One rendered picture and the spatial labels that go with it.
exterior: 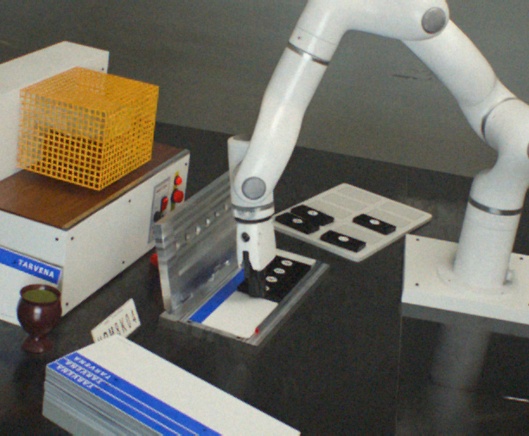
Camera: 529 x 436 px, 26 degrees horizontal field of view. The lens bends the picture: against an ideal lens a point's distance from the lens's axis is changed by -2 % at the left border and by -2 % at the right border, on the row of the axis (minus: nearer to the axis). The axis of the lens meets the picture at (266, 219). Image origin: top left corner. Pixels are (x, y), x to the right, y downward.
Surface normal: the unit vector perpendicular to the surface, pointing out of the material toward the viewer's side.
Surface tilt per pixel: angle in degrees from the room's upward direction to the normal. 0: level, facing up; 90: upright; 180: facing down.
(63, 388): 90
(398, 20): 98
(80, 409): 90
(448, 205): 0
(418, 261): 0
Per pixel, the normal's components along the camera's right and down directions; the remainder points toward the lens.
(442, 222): 0.14, -0.91
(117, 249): 0.92, 0.26
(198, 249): 0.93, 0.03
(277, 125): 0.33, -0.40
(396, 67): -0.12, 0.37
